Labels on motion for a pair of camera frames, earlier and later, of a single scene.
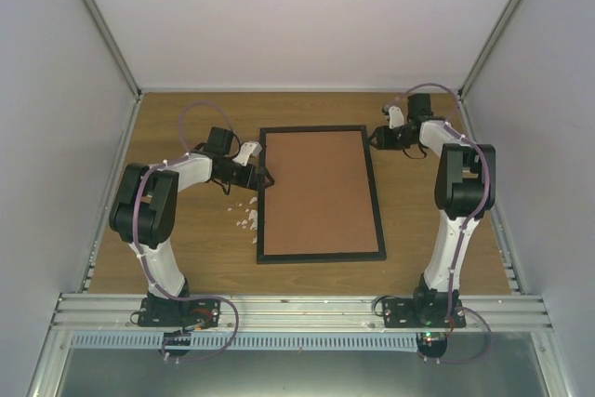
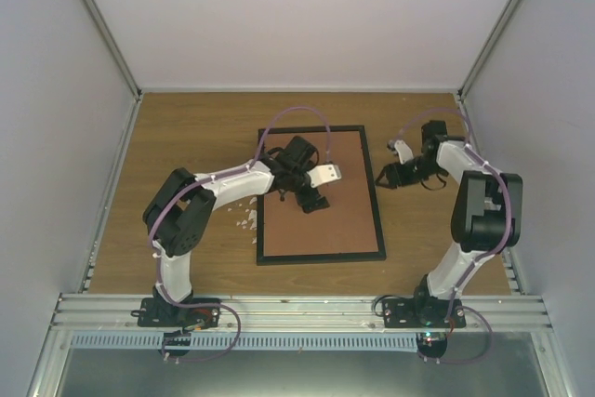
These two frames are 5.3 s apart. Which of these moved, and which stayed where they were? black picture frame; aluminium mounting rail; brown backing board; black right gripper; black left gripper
Moved: black left gripper; black right gripper
Stayed: brown backing board; black picture frame; aluminium mounting rail
